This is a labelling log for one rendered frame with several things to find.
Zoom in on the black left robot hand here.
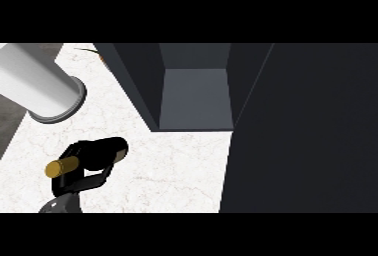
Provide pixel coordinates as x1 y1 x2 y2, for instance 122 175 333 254
51 139 125 200

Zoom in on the black wine bottle gold cap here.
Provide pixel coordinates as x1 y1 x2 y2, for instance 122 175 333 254
45 136 132 179

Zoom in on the dark grey open cabinet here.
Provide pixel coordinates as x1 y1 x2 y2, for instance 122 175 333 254
94 42 275 133

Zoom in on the dark grey cabinet door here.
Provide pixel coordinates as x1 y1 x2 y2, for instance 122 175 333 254
219 42 378 214

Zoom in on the white cylinder with grey rim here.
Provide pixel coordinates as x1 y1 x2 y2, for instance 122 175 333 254
0 42 89 125

